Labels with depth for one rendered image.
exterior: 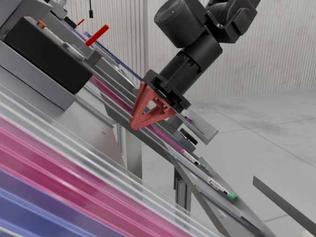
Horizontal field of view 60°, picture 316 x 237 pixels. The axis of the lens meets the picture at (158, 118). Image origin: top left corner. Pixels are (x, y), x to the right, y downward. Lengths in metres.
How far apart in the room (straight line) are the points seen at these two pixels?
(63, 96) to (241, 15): 0.33
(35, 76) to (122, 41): 3.13
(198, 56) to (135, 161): 0.66
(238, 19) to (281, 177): 0.67
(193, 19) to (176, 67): 0.08
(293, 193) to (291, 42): 3.86
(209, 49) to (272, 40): 3.97
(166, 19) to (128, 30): 2.97
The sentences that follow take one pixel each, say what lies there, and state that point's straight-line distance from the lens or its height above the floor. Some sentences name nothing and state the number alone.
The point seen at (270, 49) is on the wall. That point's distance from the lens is 4.44.
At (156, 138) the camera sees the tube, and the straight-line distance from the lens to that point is 0.51.
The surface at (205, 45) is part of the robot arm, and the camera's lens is 0.47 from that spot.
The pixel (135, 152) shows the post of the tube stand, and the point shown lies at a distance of 1.04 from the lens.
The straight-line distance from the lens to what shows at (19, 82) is 0.26.
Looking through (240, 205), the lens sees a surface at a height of 0.73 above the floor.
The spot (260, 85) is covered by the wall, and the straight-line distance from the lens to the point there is 4.46.
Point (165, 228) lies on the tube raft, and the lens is 0.19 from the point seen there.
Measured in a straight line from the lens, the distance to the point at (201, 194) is 0.45.
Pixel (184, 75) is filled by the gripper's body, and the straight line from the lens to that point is 0.46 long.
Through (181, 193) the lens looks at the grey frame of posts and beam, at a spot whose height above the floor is 0.60.
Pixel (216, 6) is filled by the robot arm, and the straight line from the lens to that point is 0.52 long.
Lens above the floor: 1.11
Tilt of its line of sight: 20 degrees down
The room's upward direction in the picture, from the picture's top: straight up
